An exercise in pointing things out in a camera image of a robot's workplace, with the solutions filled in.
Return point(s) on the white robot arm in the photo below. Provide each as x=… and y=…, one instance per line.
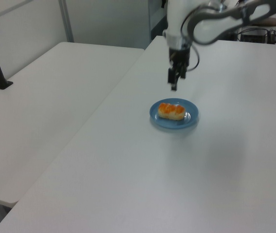
x=174, y=19

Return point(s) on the blue plastic plate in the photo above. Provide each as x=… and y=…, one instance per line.
x=191, y=114

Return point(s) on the brown flat pad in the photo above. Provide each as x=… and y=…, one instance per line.
x=270, y=21

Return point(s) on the orange glazed bread roll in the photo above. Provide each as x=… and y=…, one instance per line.
x=171, y=111

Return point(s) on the black electronics box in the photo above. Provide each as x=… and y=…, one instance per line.
x=252, y=36

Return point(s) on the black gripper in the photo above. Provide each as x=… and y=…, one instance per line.
x=179, y=56

